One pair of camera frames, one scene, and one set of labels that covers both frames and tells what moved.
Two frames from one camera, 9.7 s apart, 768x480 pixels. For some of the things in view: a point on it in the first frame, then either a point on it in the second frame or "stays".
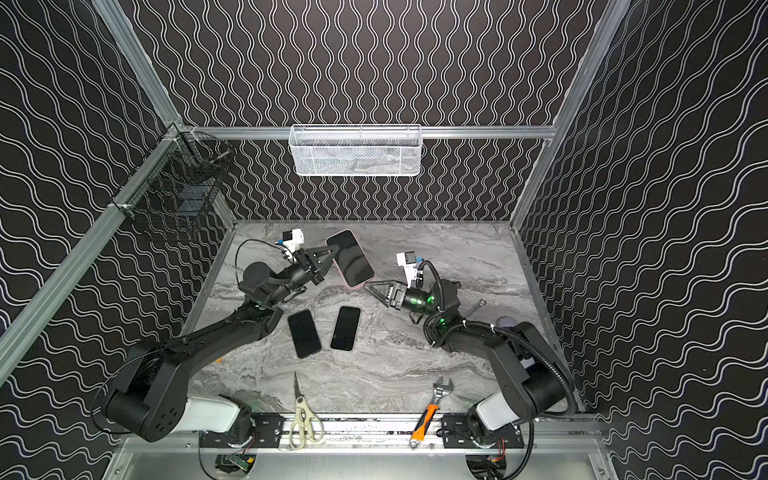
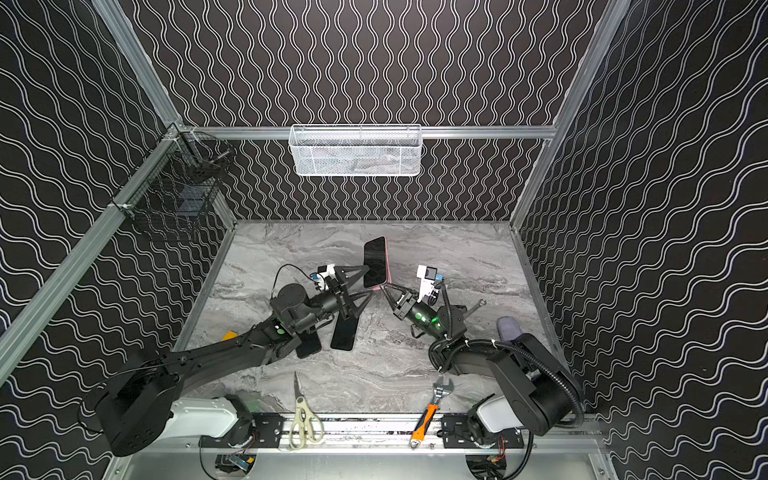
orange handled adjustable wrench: x=422 y=425 stays
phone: x=350 y=258 → x=375 y=251
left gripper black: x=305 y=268 → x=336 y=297
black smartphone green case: x=345 y=327 stays
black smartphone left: x=304 y=333 stays
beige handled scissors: x=306 y=425 stays
